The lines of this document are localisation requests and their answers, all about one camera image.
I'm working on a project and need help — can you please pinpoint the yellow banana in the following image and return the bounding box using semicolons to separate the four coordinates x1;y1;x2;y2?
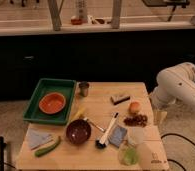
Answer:
70;107;85;122

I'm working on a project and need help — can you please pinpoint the green cucumber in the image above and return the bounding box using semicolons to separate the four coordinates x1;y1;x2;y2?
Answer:
34;136;61;157

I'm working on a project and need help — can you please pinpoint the green lime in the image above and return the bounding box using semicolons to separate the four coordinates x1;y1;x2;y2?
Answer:
118;146;138;166

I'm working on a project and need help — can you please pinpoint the whiteboard eraser block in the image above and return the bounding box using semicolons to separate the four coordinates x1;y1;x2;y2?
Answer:
111;93;130;105

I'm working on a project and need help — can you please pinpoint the clear plastic cup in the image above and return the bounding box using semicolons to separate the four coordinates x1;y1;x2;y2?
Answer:
127;127;145;146

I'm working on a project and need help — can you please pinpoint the small metal cup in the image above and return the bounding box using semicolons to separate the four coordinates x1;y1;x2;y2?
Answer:
78;81;89;97

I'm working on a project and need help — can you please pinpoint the grey folded cloth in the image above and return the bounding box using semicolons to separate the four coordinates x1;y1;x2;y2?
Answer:
26;129;53;150

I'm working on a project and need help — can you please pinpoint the purple bowl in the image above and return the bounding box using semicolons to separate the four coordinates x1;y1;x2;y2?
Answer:
66;119;91;145

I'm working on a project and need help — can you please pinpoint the bunch of red grapes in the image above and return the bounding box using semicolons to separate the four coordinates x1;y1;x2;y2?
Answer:
124;114;148;127

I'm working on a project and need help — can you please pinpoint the metal spoon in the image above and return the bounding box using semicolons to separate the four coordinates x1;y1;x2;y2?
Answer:
83;117;105;133

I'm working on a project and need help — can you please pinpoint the blue sponge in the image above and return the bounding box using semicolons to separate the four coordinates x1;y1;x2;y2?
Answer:
109;125;127;148

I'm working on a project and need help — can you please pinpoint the green plastic tray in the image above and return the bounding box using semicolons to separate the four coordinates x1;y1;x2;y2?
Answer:
23;78;76;125

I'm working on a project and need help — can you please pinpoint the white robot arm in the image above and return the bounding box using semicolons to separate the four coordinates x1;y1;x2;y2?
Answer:
150;62;195;109

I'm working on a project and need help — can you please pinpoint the black stand pole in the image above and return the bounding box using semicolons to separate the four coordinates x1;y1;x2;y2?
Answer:
0;136;7;171

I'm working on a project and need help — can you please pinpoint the black and white brush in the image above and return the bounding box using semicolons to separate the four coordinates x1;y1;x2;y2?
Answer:
95;113;118;149

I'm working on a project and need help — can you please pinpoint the wooden shelf bench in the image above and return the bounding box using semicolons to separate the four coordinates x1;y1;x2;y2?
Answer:
0;0;195;35

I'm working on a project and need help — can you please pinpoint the orange bowl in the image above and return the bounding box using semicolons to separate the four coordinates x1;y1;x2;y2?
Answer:
39;92;66;115

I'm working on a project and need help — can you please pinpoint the black cable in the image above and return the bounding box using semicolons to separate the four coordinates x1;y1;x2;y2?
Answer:
160;132;195;171

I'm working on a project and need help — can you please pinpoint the orange fruit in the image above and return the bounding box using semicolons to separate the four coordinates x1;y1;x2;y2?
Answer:
129;102;141;114

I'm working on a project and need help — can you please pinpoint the red object on shelf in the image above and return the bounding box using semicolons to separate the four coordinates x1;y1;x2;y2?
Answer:
71;18;83;25

